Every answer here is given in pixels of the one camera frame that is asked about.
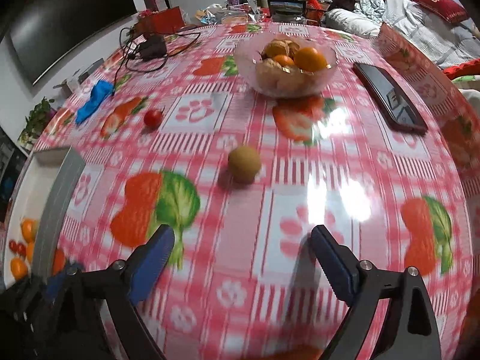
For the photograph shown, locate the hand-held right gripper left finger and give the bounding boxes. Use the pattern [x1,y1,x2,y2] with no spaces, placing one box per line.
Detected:
[62,224,176,360]

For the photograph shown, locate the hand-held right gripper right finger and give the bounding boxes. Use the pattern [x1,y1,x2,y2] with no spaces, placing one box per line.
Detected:
[310,225,443,360]

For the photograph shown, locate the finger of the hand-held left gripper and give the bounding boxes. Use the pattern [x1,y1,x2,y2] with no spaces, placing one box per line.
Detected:
[43,270,74,304]

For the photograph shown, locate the brown longan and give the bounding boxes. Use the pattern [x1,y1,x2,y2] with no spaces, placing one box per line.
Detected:
[227,145,262,185]

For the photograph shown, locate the clear glass bowl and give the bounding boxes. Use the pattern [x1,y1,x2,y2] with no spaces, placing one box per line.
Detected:
[233,33,338,99]

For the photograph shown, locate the green potted plant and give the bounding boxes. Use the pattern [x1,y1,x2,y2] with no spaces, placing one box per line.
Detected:
[19,97,57,145]

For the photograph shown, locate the blue cloth glove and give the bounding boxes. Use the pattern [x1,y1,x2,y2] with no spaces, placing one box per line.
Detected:
[75,79,115,125]

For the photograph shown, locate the black smartphone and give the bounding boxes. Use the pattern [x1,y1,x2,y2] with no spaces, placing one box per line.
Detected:
[352,62,429,134]

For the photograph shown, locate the small cardboard box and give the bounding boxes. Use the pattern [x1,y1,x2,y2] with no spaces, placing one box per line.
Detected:
[52,58,106,94]

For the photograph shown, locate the large orange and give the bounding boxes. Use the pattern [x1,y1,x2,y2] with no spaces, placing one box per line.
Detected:
[293,47,328,73]

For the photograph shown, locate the grey quilted blanket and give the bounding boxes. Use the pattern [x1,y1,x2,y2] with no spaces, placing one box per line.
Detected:
[324,0,480,70]

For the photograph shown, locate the stack of red gift boxes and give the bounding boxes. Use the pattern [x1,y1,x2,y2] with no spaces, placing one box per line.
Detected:
[136,7,185,35]

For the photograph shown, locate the black television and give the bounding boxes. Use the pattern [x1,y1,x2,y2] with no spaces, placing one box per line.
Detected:
[8,0,139,86]

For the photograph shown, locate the dark rectangular box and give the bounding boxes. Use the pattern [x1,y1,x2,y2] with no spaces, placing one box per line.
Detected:
[268,0,305,23]

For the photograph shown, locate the pile of snack packets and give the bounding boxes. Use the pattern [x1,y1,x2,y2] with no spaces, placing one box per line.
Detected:
[191,4,271,25]

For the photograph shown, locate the red embroidered pillow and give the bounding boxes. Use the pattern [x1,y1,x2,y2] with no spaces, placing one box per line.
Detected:
[412,0,469,23]

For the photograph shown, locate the black power adapter with cable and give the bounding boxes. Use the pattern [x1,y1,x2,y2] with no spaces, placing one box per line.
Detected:
[112,26,201,91]

